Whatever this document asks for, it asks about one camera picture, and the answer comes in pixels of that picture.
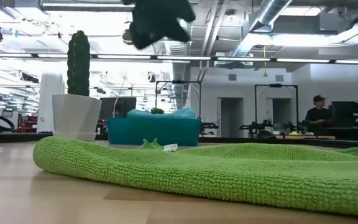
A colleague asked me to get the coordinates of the person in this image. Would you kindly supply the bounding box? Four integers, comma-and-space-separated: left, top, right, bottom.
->
304, 95, 334, 128

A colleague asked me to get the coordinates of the blue microfiber towel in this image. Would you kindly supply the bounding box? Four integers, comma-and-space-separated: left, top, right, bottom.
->
126, 107, 196, 120

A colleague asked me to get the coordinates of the long ceiling light strip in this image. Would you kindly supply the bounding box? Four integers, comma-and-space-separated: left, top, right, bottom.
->
0, 53, 358, 65

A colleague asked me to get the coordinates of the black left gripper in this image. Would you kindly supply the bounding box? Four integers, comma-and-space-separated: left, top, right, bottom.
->
121, 0, 197, 50

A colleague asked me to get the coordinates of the green cactus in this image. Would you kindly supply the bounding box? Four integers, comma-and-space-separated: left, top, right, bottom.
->
67, 30, 91, 96

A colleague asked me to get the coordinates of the silver ribbed air duct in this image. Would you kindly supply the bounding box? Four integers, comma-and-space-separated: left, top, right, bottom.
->
163, 18, 196, 56
232, 0, 293, 59

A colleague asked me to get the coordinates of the teal plastic tray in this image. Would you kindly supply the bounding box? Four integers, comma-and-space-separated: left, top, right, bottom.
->
106, 117, 202, 147

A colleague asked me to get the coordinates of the black storage cabinet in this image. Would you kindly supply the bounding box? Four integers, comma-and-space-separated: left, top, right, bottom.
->
327, 100, 358, 141

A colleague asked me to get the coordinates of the green microfiber towel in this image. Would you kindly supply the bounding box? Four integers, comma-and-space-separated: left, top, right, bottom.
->
32, 136, 358, 218

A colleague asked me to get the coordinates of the white hexagonal plant pot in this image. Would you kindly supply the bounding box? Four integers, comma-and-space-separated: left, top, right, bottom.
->
52, 93, 103, 142

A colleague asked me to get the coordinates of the black gantry frame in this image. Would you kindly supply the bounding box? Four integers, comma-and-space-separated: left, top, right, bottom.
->
254, 83, 300, 134
155, 80, 203, 119

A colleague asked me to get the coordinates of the black background monitor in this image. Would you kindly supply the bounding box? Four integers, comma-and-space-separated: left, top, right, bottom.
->
99, 96, 137, 119

